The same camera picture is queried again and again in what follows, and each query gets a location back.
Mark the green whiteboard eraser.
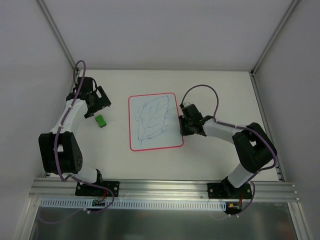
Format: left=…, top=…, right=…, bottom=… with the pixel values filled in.
left=95, top=115, right=107, bottom=128

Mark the pink framed whiteboard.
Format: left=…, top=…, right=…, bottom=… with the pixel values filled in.
left=128, top=92, right=184, bottom=152

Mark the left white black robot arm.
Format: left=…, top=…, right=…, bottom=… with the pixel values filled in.
left=38, top=77, right=111, bottom=196

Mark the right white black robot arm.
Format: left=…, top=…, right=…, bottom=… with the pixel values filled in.
left=179, top=104, right=278, bottom=199

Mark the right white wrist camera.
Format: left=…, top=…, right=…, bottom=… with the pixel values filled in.
left=181, top=102, right=192, bottom=108

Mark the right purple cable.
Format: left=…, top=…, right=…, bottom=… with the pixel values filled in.
left=180, top=84, right=278, bottom=218

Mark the purple cable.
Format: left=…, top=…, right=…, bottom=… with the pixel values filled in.
left=36, top=59, right=116, bottom=223
left=180, top=84, right=278, bottom=218

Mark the right aluminium corner post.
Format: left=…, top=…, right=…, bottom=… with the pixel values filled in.
left=249, top=0, right=301, bottom=101

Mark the aluminium corner post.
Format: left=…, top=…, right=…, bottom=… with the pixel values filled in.
left=35, top=0, right=76, bottom=70
left=249, top=0, right=301, bottom=101

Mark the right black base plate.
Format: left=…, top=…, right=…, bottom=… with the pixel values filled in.
left=206, top=182, right=253, bottom=200

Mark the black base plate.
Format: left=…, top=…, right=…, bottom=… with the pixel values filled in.
left=206, top=182, right=253, bottom=200
left=75, top=180, right=120, bottom=198

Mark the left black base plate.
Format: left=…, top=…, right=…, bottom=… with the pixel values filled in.
left=75, top=180, right=120, bottom=198

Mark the left aluminium corner post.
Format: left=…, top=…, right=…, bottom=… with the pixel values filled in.
left=35, top=0, right=76, bottom=70

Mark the aluminium front rail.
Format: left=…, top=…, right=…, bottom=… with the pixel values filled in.
left=28, top=178, right=300, bottom=203

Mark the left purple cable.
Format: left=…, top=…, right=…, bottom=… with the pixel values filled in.
left=36, top=59, right=116, bottom=223

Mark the white slotted cable duct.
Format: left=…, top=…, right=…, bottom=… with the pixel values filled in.
left=39, top=198, right=227, bottom=212

